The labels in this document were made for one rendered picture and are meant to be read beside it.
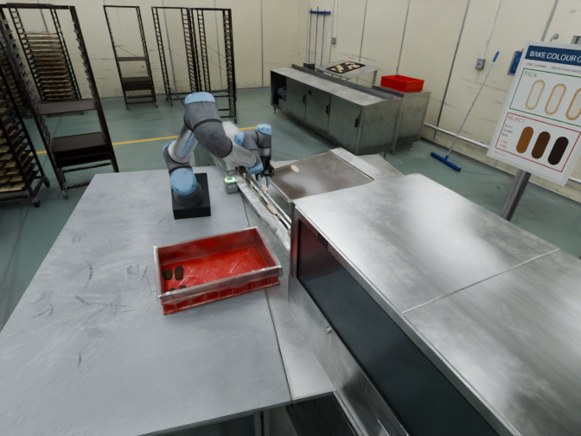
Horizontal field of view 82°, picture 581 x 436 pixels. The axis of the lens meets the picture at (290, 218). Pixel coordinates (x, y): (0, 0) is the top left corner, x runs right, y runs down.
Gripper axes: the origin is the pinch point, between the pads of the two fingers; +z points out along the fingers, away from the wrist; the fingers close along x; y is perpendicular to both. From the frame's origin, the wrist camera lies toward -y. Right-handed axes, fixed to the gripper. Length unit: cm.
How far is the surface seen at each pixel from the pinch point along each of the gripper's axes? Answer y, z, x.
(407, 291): 126, -37, -14
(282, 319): 84, 12, -24
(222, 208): -4.5, 12.1, -23.7
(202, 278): 51, 11, -47
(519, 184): 88, -28, 80
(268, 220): 23.7, 7.7, -6.3
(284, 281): 65, 12, -15
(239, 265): 48, 11, -30
